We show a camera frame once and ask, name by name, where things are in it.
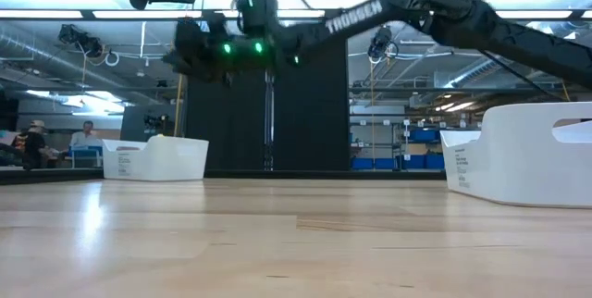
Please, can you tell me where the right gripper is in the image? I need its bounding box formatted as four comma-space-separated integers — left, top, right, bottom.
161, 16, 290, 84

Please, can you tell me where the dark grey cabinet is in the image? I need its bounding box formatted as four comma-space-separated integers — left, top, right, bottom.
120, 106, 186, 144

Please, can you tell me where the white plastic bin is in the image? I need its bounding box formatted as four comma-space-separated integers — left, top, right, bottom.
438, 101, 592, 210
101, 134, 210, 182

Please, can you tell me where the person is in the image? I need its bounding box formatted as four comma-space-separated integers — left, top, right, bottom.
68, 120, 104, 149
12, 119, 48, 170

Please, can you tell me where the black partition panel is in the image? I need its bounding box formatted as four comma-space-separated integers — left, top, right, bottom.
184, 38, 352, 173

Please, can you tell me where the blue chair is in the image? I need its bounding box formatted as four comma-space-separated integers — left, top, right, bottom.
68, 145, 103, 169

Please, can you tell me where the yellow hanging cord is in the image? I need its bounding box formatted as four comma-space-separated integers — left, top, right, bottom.
174, 73, 184, 138

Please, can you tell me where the black hanging camera rig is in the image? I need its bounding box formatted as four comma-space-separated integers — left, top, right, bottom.
57, 23, 105, 59
367, 26, 400, 62

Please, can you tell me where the silver ventilation duct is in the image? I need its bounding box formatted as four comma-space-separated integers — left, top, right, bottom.
442, 55, 524, 89
0, 27, 110, 87

